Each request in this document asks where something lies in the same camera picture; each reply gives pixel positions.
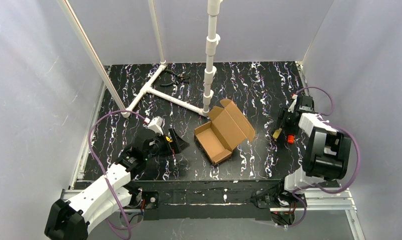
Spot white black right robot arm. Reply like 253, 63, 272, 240
272, 94, 352, 193

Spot yellow black screwdriver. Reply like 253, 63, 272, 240
165, 136, 173, 143

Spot brown cardboard box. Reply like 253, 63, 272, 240
194, 99, 256, 166

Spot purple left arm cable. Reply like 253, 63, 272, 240
88, 110, 148, 240

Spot red orange handled tool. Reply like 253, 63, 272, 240
287, 134, 295, 144

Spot white PVC pipe frame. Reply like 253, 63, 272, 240
57, 0, 222, 118

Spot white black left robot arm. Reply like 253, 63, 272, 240
44, 128, 190, 240

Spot yellow handled tool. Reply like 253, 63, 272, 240
272, 128, 282, 140

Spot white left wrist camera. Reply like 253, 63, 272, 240
144, 116, 163, 135

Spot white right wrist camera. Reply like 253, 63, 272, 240
288, 93, 298, 113

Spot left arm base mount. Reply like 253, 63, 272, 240
109, 189, 160, 210

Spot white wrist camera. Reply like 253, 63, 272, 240
288, 93, 298, 113
144, 116, 163, 135

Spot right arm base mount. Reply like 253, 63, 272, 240
249, 185, 308, 211

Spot black pliers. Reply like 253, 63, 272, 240
160, 69, 191, 88

